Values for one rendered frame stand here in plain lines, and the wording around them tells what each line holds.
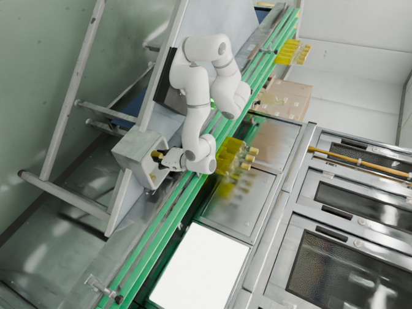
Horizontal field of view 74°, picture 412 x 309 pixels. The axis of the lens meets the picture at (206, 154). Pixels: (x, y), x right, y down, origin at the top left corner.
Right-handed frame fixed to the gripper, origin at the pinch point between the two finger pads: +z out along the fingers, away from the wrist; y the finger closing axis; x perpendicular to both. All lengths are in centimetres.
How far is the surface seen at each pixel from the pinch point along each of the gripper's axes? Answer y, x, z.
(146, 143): 0.0, 7.8, 2.5
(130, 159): -9.7, 7.1, 4.9
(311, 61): 606, -303, 109
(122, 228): -30.3, -18.3, 10.6
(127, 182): -14.6, -4.0, 11.0
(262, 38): 130, -12, 3
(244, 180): 27, -46, -18
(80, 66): 26, 32, 58
